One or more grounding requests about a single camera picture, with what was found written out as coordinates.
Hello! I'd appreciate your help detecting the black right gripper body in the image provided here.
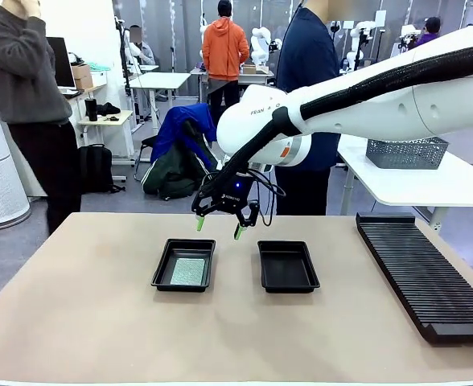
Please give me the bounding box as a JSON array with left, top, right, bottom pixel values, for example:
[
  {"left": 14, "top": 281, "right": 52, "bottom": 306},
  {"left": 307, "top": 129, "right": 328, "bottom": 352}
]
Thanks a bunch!
[{"left": 204, "top": 172, "right": 258, "bottom": 215}]

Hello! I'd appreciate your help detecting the green glass plate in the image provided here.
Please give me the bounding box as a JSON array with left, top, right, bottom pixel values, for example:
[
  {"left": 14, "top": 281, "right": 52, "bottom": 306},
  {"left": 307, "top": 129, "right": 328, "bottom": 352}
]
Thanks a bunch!
[{"left": 170, "top": 258, "right": 206, "bottom": 285}]

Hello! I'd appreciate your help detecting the black plastic ESD tray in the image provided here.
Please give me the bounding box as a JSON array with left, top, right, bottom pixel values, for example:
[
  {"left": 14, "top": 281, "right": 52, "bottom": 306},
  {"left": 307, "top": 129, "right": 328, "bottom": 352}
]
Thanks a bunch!
[
  {"left": 257, "top": 240, "right": 321, "bottom": 294},
  {"left": 150, "top": 238, "right": 216, "bottom": 293}
]

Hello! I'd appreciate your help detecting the grey-sweater person's raised hand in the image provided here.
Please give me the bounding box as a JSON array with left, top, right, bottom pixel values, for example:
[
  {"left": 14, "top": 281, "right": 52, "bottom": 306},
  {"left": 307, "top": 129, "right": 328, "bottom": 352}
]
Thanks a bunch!
[{"left": 18, "top": 0, "right": 43, "bottom": 18}]

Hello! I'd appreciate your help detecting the dark green jacket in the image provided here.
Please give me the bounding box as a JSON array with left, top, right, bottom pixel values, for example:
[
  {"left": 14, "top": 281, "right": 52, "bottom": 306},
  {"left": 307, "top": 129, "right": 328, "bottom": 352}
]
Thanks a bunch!
[{"left": 141, "top": 120, "right": 221, "bottom": 201}]

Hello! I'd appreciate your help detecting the blue jacket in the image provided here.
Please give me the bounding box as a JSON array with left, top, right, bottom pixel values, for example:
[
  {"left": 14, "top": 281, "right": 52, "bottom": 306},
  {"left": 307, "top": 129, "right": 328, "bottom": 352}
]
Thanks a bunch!
[{"left": 150, "top": 103, "right": 220, "bottom": 166}]

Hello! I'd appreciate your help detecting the black folding chair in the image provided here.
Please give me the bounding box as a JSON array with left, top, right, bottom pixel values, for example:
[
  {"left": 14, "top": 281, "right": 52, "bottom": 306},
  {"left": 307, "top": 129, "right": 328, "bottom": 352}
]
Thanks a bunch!
[{"left": 134, "top": 134, "right": 159, "bottom": 182}]

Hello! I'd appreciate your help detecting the black backpack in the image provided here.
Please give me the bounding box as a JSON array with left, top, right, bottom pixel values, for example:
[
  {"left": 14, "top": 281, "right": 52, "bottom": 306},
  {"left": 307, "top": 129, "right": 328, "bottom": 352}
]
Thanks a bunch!
[{"left": 78, "top": 143, "right": 125, "bottom": 195}]

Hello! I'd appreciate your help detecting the white table with boxes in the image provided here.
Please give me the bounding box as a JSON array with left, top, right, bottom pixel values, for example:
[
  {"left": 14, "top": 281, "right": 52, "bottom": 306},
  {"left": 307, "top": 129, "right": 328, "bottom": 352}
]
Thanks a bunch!
[{"left": 191, "top": 66, "right": 276, "bottom": 88}]

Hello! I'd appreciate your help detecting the white height-adjustable table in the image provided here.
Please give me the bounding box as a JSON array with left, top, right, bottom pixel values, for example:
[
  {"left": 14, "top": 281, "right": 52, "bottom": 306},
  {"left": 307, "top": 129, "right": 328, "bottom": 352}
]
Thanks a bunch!
[{"left": 128, "top": 72, "right": 192, "bottom": 129}]

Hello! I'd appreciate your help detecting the small white side table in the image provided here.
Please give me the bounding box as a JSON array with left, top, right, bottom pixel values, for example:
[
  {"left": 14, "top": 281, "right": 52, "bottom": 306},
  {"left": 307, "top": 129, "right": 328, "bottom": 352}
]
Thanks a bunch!
[{"left": 77, "top": 110, "right": 137, "bottom": 182}]

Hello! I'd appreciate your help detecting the person in orange hoodie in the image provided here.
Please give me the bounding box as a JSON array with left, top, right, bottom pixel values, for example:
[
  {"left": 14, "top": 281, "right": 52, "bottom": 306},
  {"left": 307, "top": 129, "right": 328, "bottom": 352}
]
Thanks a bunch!
[{"left": 201, "top": 0, "right": 250, "bottom": 132}]

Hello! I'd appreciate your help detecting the black cloth bundle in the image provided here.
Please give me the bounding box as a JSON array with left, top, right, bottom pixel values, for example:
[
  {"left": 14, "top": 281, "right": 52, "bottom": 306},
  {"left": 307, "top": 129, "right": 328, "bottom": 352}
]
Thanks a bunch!
[{"left": 97, "top": 101, "right": 121, "bottom": 117}]

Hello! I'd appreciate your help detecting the person in navy jacket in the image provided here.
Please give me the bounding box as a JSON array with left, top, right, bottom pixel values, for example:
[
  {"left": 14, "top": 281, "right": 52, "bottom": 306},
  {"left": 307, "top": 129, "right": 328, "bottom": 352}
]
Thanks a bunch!
[{"left": 275, "top": 0, "right": 342, "bottom": 216}]

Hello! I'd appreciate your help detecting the black tumbler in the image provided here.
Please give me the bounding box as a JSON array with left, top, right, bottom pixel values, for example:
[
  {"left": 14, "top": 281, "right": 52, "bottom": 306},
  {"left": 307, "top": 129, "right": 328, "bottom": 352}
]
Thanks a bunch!
[{"left": 84, "top": 97, "right": 99, "bottom": 122}]

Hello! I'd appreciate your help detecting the seated person in grey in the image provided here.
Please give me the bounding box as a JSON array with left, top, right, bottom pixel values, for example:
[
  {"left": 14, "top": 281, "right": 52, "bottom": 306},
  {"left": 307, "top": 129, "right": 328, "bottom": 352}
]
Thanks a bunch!
[{"left": 128, "top": 24, "right": 156, "bottom": 68}]

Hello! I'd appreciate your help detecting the black tripod stand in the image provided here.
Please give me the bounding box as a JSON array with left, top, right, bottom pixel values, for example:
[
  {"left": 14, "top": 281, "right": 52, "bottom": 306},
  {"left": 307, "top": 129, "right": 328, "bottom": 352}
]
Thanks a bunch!
[
  {"left": 114, "top": 16, "right": 132, "bottom": 97},
  {"left": 352, "top": 27, "right": 368, "bottom": 72}
]

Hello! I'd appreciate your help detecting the grey plastic basket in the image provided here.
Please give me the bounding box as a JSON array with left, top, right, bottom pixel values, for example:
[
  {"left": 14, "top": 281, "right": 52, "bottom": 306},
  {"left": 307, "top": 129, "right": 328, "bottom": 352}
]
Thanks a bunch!
[{"left": 365, "top": 136, "right": 450, "bottom": 170}]

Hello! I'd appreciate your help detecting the white desk wooden top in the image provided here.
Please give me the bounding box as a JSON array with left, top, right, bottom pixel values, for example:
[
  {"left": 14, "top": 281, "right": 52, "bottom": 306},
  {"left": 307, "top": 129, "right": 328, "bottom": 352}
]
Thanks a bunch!
[{"left": 61, "top": 84, "right": 109, "bottom": 140}]

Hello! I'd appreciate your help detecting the large white table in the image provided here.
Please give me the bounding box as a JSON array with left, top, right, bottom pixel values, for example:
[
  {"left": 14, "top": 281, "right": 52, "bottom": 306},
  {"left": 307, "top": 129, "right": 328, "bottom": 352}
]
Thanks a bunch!
[{"left": 335, "top": 134, "right": 473, "bottom": 232}]

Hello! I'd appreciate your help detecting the white storage bin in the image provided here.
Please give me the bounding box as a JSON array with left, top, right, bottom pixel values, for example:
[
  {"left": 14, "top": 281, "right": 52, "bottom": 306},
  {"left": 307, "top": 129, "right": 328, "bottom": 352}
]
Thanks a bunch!
[{"left": 89, "top": 62, "right": 112, "bottom": 88}]

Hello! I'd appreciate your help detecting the black slotted rack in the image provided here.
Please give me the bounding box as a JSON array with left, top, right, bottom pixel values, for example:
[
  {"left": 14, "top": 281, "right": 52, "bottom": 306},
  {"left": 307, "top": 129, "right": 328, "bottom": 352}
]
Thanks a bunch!
[{"left": 356, "top": 211, "right": 473, "bottom": 343}]

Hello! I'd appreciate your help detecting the white-framed computer monitor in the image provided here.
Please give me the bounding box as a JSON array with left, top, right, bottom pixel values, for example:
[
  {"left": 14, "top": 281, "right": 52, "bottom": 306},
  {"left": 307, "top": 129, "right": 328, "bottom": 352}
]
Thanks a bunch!
[{"left": 46, "top": 36, "right": 76, "bottom": 89}]

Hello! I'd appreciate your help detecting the person in grey sweater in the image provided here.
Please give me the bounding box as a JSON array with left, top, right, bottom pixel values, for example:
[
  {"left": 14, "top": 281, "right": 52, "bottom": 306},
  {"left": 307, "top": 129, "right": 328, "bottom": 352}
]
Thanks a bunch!
[{"left": 0, "top": 0, "right": 83, "bottom": 236}]

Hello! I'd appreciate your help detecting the person in purple hoodie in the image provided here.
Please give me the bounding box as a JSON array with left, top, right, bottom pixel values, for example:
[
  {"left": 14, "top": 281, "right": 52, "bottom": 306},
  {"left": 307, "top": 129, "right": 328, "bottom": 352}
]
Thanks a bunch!
[{"left": 415, "top": 16, "right": 442, "bottom": 47}]

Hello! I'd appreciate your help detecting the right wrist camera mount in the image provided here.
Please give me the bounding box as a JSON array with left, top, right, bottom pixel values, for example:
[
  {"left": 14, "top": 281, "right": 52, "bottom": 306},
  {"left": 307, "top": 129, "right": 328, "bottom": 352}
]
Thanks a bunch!
[{"left": 247, "top": 162, "right": 277, "bottom": 175}]

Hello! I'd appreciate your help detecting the right arm black cable sleeve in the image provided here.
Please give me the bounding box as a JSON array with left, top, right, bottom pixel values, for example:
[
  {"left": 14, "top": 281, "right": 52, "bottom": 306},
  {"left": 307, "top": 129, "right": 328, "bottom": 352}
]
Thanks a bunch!
[{"left": 198, "top": 39, "right": 473, "bottom": 202}]

